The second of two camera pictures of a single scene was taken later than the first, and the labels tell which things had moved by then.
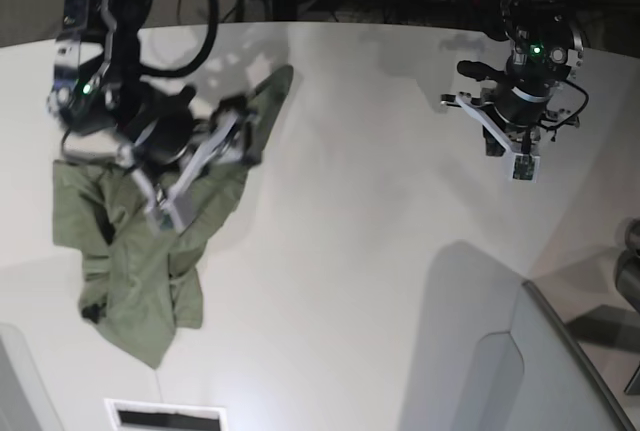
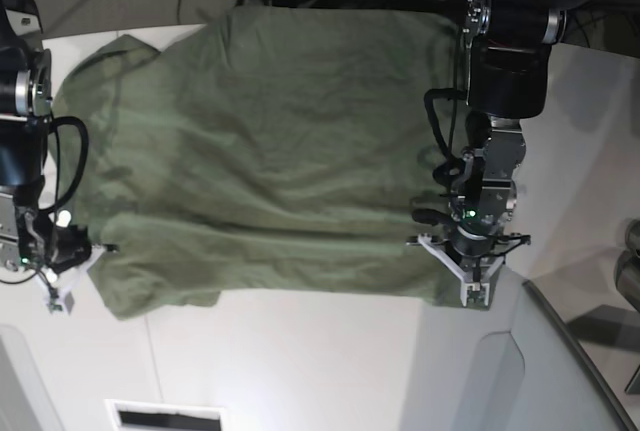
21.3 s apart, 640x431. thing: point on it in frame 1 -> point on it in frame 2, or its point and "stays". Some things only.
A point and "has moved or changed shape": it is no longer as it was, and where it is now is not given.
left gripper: [164, 132] -> [61, 250]
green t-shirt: [139, 285] has moved or changed shape
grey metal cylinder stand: [627, 265] stays
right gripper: [516, 120] -> [469, 252]
